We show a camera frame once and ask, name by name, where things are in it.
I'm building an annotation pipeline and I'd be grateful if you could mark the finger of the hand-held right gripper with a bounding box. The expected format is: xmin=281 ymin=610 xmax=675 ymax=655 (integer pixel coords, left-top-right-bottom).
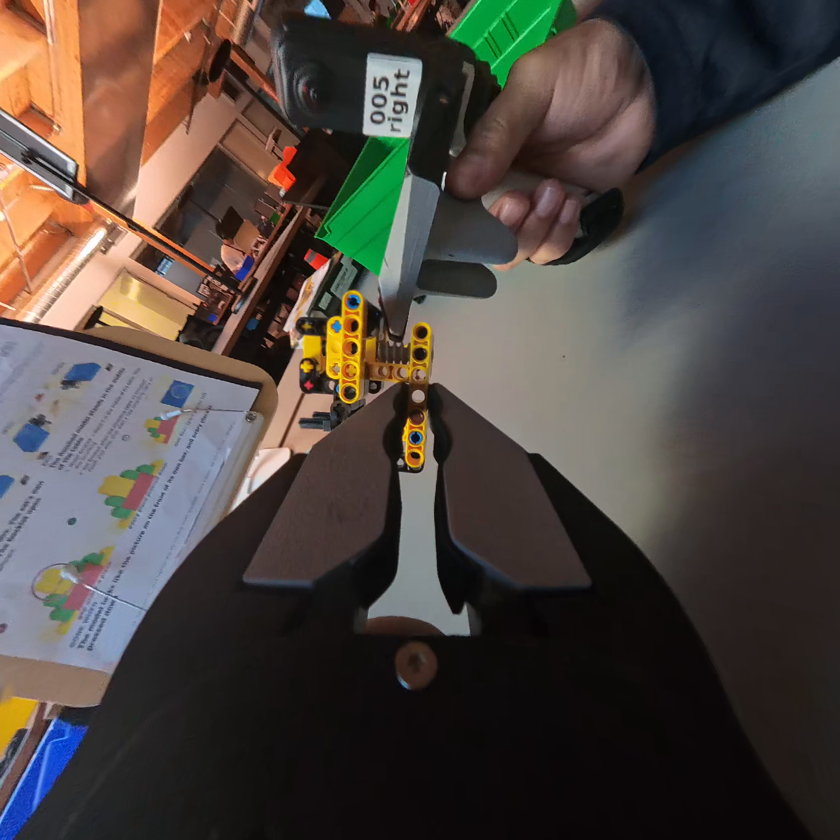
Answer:
xmin=419 ymin=196 xmax=521 ymax=301
xmin=377 ymin=174 xmax=442 ymax=347

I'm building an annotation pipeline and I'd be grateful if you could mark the blue plastic bin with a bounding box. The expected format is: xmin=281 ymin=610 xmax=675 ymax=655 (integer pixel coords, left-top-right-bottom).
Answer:
xmin=0 ymin=717 xmax=91 ymax=840

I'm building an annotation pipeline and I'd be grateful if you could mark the person's right hand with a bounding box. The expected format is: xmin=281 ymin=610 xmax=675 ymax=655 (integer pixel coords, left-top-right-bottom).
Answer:
xmin=446 ymin=18 xmax=658 ymax=271

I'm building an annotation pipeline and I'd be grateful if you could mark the yellow container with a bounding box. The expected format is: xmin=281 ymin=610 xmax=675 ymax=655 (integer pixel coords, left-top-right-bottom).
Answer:
xmin=0 ymin=694 xmax=42 ymax=756

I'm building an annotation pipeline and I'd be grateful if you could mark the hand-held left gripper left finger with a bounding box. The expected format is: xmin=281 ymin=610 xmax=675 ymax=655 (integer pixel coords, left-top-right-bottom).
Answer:
xmin=243 ymin=382 xmax=404 ymax=611

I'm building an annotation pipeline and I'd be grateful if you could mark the instruction sheet board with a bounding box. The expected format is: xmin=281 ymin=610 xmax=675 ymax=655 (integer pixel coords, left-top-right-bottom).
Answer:
xmin=0 ymin=318 xmax=278 ymax=708

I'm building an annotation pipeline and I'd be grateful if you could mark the green plastic bin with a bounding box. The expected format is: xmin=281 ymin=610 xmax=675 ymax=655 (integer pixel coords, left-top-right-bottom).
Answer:
xmin=312 ymin=0 xmax=580 ymax=278

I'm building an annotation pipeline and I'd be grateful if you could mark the white printed lego box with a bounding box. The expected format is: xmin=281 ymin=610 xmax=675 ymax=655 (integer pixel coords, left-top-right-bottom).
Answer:
xmin=297 ymin=252 xmax=361 ymax=332

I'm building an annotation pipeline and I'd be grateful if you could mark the yellow and black lego model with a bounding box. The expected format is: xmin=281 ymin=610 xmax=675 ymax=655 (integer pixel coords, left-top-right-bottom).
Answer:
xmin=297 ymin=289 xmax=435 ymax=473

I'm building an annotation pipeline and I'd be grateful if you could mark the person's right forearm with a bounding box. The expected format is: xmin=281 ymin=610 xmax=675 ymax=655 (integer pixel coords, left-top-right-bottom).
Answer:
xmin=577 ymin=0 xmax=840 ymax=173

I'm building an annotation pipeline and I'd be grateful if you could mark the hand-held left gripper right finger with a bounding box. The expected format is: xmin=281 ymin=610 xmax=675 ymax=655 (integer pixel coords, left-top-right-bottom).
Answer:
xmin=428 ymin=382 xmax=593 ymax=616

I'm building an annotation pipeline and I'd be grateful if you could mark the orange crate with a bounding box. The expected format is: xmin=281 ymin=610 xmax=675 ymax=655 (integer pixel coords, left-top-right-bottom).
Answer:
xmin=269 ymin=146 xmax=301 ymax=193

